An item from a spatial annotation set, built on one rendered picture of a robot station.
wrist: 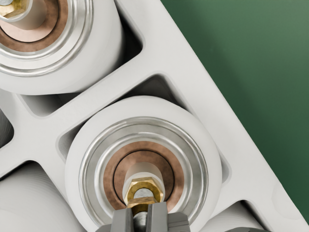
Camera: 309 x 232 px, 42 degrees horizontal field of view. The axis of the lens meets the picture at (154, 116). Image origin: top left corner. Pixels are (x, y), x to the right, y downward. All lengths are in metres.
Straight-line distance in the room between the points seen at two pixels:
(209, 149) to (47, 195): 0.14
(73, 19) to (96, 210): 0.11
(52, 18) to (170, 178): 0.11
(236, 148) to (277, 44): 0.22
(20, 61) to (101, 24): 0.05
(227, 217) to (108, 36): 0.18
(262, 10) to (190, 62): 0.22
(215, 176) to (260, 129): 0.27
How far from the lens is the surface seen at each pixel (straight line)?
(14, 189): 0.31
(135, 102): 0.24
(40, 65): 0.24
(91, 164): 0.24
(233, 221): 0.34
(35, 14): 0.23
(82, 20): 0.24
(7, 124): 0.37
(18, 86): 0.25
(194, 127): 0.24
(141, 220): 0.15
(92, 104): 0.31
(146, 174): 0.21
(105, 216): 0.24
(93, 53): 0.24
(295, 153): 0.52
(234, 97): 0.50
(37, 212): 0.28
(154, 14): 0.31
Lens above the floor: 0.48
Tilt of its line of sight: 86 degrees down
